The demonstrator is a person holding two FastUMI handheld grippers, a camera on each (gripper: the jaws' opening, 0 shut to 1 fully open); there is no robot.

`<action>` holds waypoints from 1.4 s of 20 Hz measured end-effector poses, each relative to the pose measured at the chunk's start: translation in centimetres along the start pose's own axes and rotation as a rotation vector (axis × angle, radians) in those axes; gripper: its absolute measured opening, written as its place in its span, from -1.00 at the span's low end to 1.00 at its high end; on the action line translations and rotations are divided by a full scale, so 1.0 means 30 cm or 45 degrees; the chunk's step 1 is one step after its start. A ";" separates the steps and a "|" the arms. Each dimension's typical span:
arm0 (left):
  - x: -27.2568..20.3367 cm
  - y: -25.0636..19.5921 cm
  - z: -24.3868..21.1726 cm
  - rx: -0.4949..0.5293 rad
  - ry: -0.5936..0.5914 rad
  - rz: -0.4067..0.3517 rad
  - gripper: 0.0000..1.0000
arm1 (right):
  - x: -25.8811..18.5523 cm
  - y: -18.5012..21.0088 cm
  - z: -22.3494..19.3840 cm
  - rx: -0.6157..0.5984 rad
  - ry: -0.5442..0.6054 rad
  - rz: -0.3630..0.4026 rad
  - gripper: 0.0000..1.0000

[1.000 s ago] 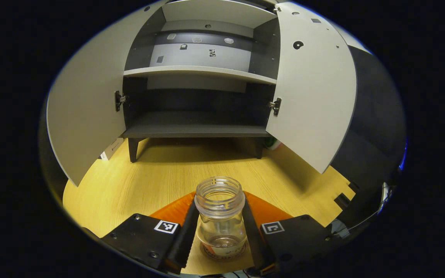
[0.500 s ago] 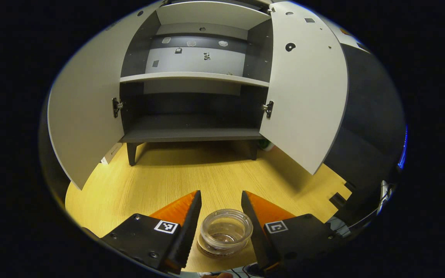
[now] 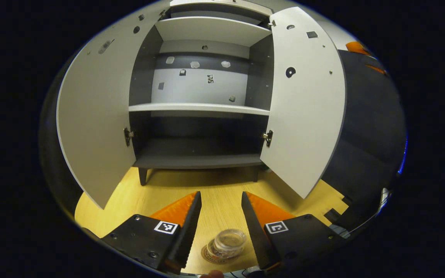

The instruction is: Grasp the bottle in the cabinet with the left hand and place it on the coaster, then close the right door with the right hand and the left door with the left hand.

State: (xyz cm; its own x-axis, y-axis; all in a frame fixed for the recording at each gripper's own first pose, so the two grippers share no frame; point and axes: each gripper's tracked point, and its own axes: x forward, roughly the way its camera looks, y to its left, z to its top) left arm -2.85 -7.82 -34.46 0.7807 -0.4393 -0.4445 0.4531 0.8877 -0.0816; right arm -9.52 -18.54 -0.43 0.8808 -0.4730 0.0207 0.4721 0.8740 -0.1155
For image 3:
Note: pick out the metal door hinge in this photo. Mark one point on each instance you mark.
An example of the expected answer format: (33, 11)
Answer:
(128, 136)
(162, 14)
(267, 138)
(272, 23)

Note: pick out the clear glass bottle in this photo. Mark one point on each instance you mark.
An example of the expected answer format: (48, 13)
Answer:
(228, 241)

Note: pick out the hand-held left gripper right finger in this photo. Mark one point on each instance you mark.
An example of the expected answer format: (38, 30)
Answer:
(255, 235)

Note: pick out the white and grey cabinet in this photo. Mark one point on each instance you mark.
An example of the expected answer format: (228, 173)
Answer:
(199, 150)

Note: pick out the black backdrop cloth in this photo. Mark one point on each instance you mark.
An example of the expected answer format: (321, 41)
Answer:
(369, 127)

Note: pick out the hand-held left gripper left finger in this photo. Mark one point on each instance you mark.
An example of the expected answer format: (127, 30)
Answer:
(187, 231)

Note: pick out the white cabinet shelf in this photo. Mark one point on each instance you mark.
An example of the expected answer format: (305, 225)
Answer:
(199, 108)
(211, 30)

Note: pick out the white cabinet door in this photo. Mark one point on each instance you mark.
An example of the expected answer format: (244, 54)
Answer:
(95, 108)
(307, 108)

